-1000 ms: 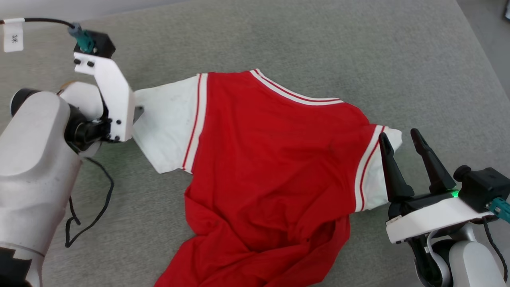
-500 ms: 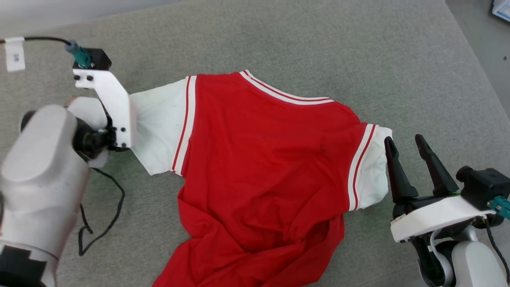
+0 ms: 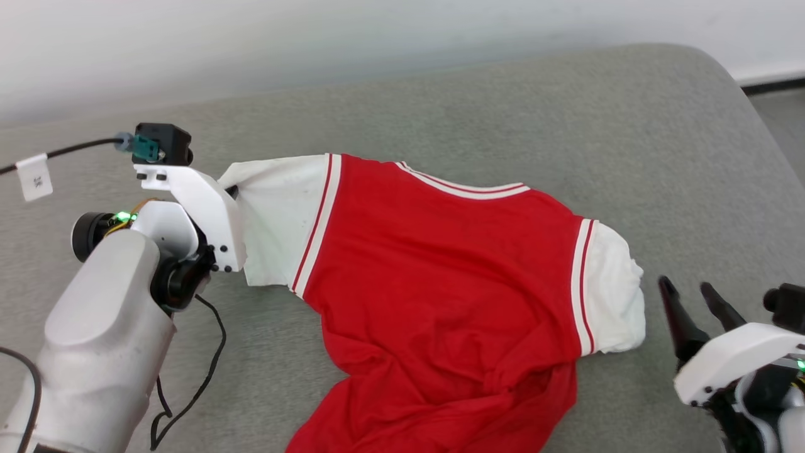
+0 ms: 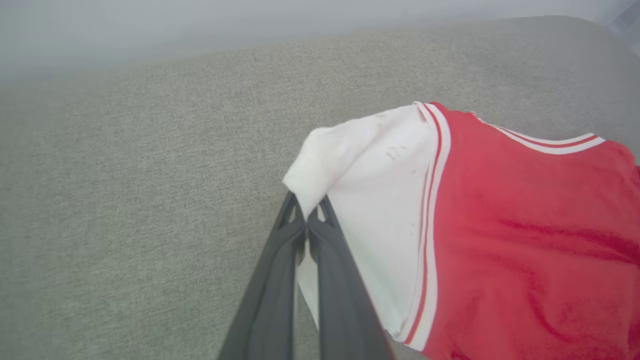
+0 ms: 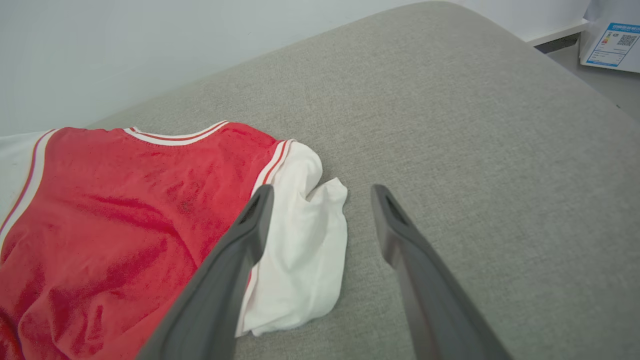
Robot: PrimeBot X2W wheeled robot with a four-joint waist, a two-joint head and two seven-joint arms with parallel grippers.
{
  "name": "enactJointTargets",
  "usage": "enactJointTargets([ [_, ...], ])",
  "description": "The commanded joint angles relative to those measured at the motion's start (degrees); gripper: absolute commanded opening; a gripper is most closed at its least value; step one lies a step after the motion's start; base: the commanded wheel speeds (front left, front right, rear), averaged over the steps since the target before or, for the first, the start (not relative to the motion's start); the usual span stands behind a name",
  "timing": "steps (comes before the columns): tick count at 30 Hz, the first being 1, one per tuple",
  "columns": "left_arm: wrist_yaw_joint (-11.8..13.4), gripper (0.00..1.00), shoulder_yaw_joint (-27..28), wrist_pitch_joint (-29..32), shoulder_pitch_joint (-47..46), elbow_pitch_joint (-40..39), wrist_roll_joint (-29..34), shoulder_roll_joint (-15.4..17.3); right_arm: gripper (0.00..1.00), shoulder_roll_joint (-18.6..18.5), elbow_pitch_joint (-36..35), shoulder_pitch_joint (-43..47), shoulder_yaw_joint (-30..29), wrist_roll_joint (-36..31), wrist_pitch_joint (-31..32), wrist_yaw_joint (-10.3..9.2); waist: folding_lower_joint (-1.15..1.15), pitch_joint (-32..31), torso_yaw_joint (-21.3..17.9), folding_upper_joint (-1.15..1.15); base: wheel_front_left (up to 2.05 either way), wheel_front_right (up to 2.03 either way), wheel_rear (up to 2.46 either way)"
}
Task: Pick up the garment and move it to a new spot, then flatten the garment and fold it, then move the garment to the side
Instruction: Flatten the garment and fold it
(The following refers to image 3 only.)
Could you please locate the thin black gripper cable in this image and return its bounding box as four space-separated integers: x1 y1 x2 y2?
149 294 228 451

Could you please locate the red and white jersey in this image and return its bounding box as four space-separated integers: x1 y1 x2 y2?
218 153 647 453

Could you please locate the white cable label tag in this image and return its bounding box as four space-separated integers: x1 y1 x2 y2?
15 153 55 203

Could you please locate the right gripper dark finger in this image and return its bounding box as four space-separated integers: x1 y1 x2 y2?
700 281 750 334
658 276 712 372

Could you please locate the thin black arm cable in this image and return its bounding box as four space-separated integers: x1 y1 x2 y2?
0 346 43 453

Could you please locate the left camera cable teal plug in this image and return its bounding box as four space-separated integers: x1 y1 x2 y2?
0 131 162 176

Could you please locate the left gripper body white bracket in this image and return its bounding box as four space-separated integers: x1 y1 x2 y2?
71 164 248 313

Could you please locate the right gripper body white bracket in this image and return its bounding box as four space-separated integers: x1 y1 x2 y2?
674 322 805 453

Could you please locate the black wall baseboard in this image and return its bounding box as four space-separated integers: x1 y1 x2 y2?
741 78 805 97

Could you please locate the grey fabric sofa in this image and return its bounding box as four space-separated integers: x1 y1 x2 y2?
0 43 805 453

